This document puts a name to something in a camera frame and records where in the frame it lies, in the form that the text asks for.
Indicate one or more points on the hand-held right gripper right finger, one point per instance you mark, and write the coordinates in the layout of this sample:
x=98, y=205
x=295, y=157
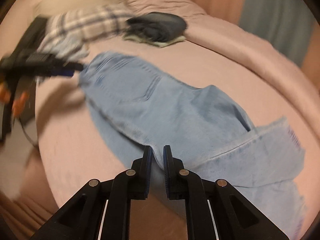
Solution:
x=166, y=175

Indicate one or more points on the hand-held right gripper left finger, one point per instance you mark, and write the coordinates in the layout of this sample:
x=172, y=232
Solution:
x=148, y=172

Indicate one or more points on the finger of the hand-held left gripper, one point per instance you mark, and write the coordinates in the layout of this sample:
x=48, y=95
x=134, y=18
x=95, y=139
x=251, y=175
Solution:
x=63, y=73
x=72, y=66

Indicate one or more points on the light blue denim pants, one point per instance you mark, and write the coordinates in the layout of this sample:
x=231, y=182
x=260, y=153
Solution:
x=162, y=105

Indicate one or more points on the dark folded pants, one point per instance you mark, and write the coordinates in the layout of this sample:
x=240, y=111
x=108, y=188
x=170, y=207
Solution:
x=160, y=25

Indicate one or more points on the plaid flannel cloth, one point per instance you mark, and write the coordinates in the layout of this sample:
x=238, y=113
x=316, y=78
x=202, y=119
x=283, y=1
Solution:
x=87, y=25

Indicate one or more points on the pale green folded cloth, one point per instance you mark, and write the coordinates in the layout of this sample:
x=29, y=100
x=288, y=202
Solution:
x=165, y=44

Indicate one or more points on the pink duvet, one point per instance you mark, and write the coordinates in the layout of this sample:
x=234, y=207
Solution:
x=175, y=2

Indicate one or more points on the bed with pink sheet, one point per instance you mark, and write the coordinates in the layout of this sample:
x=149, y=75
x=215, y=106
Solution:
x=225, y=67

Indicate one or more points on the grey-blue curtain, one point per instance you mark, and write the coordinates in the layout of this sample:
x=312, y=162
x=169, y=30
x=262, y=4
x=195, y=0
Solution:
x=275, y=17

